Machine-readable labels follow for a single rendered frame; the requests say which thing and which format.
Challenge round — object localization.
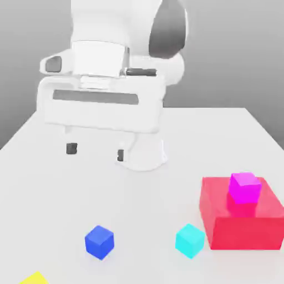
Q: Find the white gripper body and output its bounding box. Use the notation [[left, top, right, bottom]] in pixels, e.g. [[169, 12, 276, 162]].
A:
[[36, 74, 166, 134]]

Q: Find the small blue cube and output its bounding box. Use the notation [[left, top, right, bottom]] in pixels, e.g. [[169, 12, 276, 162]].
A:
[[84, 225, 115, 261]]

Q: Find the small cyan cube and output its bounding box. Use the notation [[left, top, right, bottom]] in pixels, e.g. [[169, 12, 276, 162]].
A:
[[175, 223, 206, 260]]

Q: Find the small magenta cube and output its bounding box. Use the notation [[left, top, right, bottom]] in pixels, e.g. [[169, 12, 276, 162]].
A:
[[228, 172, 262, 205]]

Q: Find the small yellow cube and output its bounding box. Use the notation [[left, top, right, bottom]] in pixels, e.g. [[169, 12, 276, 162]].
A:
[[19, 271, 50, 284]]

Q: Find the large red box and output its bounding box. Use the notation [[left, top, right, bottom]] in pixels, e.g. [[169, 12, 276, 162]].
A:
[[199, 176, 284, 251]]

